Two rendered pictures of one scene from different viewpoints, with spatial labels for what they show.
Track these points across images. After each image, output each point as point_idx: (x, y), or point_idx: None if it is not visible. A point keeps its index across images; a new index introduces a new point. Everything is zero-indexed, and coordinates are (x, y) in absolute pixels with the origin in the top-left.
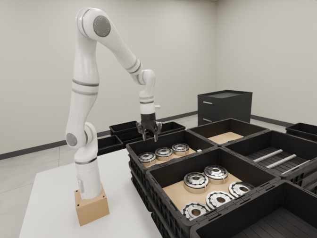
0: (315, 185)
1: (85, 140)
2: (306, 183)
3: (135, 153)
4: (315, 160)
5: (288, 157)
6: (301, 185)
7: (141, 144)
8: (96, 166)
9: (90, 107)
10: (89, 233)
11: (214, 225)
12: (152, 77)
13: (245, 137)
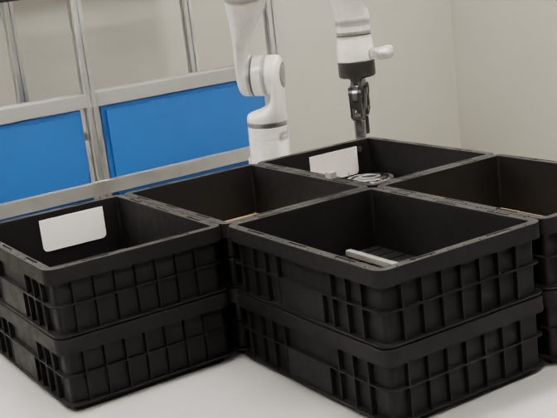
0: (321, 338)
1: (245, 84)
2: (293, 303)
3: (379, 167)
4: (297, 246)
5: None
6: (280, 295)
7: (389, 149)
8: (268, 143)
9: (239, 26)
10: None
11: (132, 211)
12: None
13: (447, 199)
